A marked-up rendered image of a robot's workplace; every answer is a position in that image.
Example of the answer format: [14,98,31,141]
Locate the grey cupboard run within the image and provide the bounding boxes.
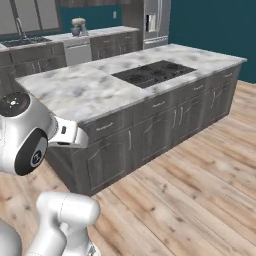
[89,30,142,62]
[0,41,68,100]

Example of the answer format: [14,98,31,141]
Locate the steel sink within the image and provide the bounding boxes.
[1,36,52,48]

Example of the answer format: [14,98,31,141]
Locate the silver tap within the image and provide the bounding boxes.
[14,17,28,41]

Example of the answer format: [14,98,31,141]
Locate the white dishwasher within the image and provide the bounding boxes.
[62,35,93,67]

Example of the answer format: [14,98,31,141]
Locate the black hob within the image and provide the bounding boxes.
[111,59,198,90]

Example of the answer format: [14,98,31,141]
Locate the grey drawer front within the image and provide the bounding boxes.
[185,79,210,98]
[87,111,125,144]
[217,66,240,84]
[143,94,175,118]

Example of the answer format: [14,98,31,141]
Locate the tall grey cupboard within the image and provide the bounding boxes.
[121,0,145,52]

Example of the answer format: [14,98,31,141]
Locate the grey kitchen island cupboard body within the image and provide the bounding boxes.
[45,63,243,197]

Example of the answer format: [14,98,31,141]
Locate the steel fridge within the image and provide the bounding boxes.
[142,0,172,51]

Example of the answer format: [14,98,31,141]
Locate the grey cupboard door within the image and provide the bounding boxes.
[176,95,206,143]
[86,131,134,193]
[137,108,178,165]
[207,81,235,123]

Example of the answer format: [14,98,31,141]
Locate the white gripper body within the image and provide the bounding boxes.
[49,124,90,150]

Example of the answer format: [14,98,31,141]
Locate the white stand mixer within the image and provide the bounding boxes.
[70,17,90,37]

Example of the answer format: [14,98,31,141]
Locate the dark wall cupboards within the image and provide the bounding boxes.
[59,0,133,9]

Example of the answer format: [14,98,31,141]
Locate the window with dark frame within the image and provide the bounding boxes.
[0,0,63,38]

